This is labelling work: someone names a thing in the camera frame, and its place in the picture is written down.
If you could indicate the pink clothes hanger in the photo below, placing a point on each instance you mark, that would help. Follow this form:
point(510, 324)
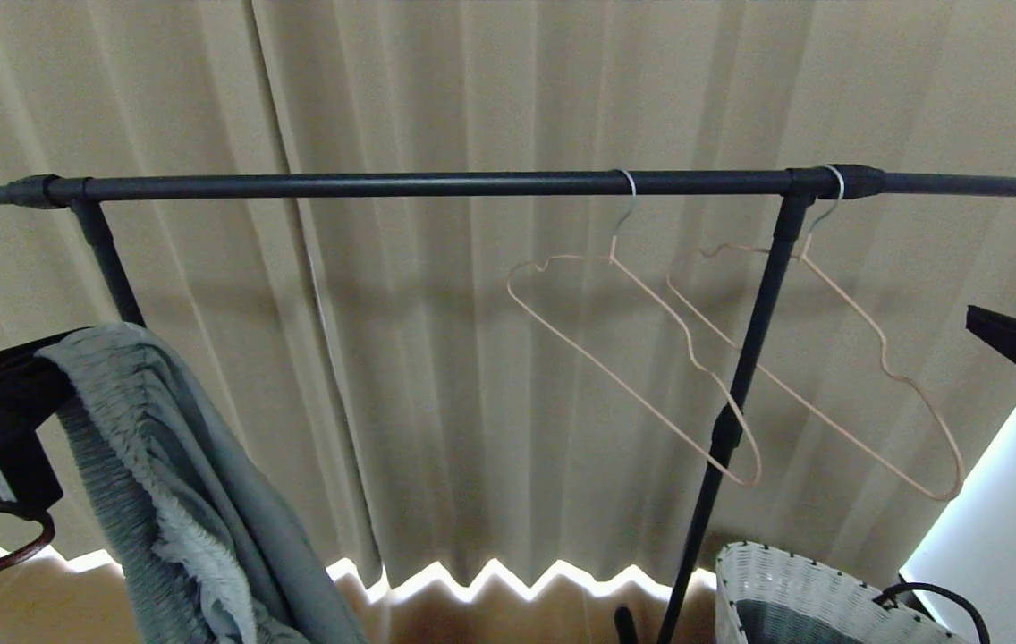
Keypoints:
point(613, 249)
point(803, 248)

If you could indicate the pale grey shorts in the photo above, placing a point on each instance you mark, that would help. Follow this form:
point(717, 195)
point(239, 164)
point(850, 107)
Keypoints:
point(186, 501)

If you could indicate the black clothes rack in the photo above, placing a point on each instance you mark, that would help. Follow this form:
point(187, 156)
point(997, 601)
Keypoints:
point(383, 186)

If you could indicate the white laundry basket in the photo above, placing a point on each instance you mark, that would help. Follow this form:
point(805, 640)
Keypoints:
point(785, 581)

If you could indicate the beige curtain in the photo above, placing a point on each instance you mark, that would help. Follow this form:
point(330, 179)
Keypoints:
point(472, 376)

